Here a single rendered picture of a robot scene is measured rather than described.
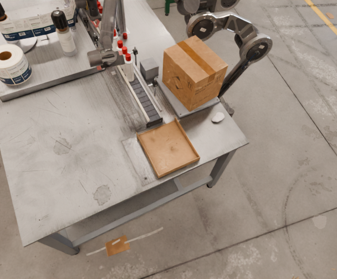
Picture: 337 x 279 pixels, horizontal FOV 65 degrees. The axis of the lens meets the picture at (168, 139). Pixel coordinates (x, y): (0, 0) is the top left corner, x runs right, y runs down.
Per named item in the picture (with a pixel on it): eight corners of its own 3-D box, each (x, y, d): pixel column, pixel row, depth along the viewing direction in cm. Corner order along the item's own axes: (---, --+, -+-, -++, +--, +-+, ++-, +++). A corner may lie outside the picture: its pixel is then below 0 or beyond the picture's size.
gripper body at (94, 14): (92, 22, 165) (90, 11, 159) (87, 12, 169) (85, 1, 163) (102, 20, 167) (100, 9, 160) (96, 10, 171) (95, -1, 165)
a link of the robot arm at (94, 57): (110, 35, 114) (108, 35, 122) (82, 39, 112) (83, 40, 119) (116, 63, 118) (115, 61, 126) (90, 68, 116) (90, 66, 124)
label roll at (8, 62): (-8, 73, 167) (-21, 55, 155) (20, 57, 175) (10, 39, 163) (10, 90, 161) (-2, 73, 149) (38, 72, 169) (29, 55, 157)
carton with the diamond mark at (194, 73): (161, 81, 176) (163, 49, 152) (189, 67, 184) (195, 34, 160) (189, 112, 164) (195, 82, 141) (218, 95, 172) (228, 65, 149)
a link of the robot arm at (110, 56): (118, 61, 119) (115, 47, 118) (103, 63, 118) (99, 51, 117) (117, 62, 126) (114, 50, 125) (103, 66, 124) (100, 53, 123)
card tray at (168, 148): (136, 135, 156) (136, 132, 153) (174, 120, 163) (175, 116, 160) (158, 178, 144) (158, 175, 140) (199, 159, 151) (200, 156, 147)
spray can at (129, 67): (124, 77, 172) (122, 53, 154) (132, 75, 173) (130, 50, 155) (128, 83, 169) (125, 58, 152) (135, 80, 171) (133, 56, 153)
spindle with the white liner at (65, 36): (62, 49, 181) (47, 9, 155) (75, 46, 183) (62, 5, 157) (65, 58, 177) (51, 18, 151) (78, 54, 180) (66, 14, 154)
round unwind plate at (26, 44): (-14, 33, 184) (-15, 32, 183) (31, 22, 193) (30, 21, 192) (-6, 62, 172) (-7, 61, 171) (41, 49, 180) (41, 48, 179)
